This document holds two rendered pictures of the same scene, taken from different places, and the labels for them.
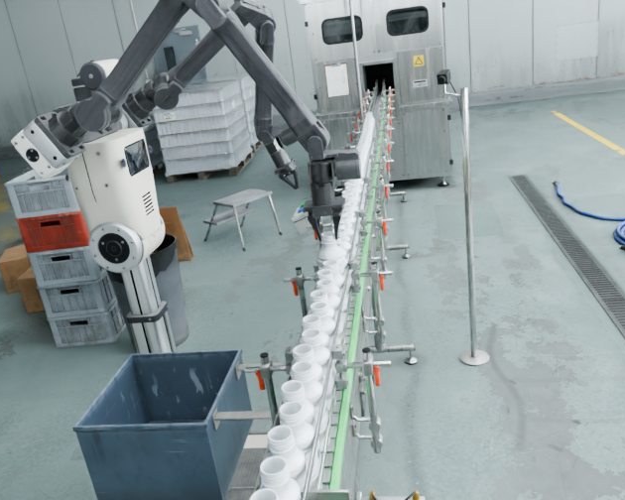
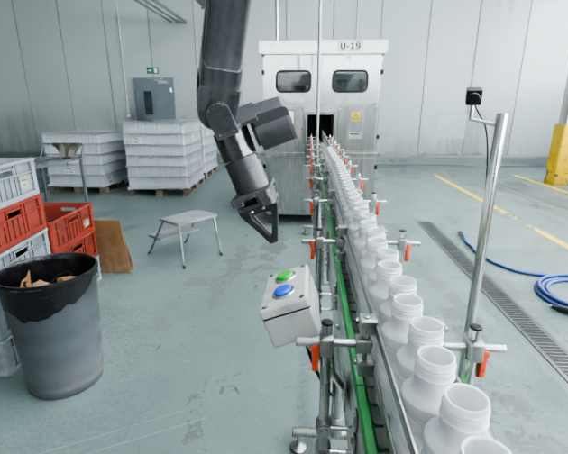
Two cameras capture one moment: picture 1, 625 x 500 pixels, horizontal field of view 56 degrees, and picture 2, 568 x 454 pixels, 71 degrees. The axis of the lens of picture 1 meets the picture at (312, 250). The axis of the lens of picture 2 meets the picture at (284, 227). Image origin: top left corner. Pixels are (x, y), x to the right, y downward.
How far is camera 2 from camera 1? 148 cm
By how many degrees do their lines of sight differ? 7
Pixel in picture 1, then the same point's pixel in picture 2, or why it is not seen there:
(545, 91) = (425, 159)
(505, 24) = (402, 107)
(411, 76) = (347, 129)
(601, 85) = (464, 160)
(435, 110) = (364, 159)
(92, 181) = not seen: outside the picture
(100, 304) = not seen: outside the picture
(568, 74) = (443, 149)
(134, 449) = not seen: outside the picture
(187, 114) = (152, 140)
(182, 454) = not seen: outside the picture
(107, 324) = (2, 356)
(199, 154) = (159, 175)
